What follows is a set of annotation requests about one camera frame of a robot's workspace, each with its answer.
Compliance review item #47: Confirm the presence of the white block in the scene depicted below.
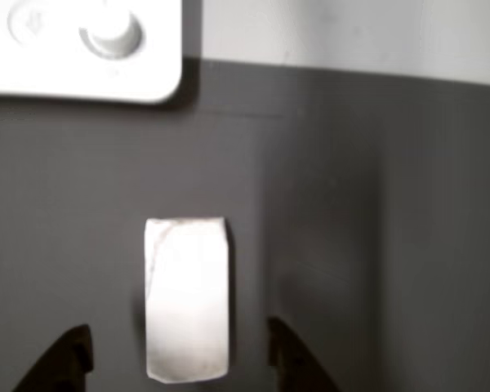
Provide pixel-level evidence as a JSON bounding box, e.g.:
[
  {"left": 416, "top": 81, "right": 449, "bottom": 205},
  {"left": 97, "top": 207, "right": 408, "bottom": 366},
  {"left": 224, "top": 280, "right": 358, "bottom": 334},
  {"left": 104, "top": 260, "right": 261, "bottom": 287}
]
[{"left": 144, "top": 216, "right": 232, "bottom": 384}]

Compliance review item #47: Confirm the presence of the grey table mat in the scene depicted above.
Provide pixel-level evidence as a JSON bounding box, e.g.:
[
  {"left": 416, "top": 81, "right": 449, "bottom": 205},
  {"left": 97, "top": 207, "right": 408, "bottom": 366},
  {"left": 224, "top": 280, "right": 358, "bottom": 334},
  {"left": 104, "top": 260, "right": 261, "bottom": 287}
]
[{"left": 0, "top": 56, "right": 490, "bottom": 392}]

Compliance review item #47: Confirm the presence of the white camera stand base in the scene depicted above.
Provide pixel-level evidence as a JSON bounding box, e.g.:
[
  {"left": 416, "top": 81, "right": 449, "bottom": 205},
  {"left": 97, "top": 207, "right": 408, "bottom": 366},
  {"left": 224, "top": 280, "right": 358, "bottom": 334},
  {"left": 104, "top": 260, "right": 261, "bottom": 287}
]
[{"left": 0, "top": 0, "right": 184, "bottom": 104}]

